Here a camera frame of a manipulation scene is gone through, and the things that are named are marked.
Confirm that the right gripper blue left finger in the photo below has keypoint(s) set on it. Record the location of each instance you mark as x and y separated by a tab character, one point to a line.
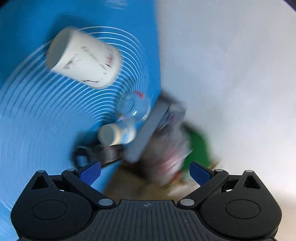
80	182

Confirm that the clear glass cup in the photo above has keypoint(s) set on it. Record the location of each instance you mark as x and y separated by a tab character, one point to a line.
134	105

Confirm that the blue silicone mat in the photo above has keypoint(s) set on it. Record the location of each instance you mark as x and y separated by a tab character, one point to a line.
44	116

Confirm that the green bag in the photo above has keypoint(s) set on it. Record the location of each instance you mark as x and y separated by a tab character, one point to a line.
198	148

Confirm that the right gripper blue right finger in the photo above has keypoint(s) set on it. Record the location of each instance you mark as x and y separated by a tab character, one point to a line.
208	180

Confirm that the clear plastic bag with clothes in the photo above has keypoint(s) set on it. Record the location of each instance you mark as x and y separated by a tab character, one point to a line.
164	154

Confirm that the black cylindrical cup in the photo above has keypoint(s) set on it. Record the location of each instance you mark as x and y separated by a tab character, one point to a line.
83	156

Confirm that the white cardboard box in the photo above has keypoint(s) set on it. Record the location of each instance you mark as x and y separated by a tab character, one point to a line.
166	113

